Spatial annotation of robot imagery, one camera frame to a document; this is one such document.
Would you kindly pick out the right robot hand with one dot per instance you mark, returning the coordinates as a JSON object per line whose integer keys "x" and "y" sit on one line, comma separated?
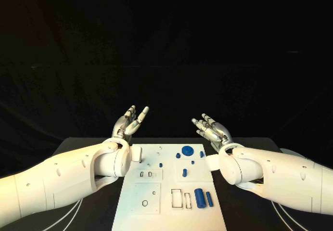
{"x": 218, "y": 131}

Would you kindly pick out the slim blue cylinder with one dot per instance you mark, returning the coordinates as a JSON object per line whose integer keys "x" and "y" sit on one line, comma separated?
{"x": 210, "y": 199}

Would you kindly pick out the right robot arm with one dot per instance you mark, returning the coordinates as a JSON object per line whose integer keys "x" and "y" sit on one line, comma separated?
{"x": 286, "y": 176}

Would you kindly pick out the thick blue cylinder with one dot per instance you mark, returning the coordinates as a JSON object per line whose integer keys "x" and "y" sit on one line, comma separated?
{"x": 200, "y": 198}

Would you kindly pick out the blue gear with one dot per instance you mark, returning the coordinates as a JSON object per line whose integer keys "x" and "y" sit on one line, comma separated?
{"x": 188, "y": 151}

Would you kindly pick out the white task board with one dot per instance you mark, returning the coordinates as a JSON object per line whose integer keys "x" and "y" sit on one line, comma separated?
{"x": 166, "y": 216}

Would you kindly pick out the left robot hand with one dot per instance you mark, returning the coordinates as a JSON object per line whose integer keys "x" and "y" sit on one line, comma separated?
{"x": 122, "y": 124}

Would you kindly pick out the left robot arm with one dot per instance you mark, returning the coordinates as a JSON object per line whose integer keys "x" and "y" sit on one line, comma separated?
{"x": 53, "y": 180}

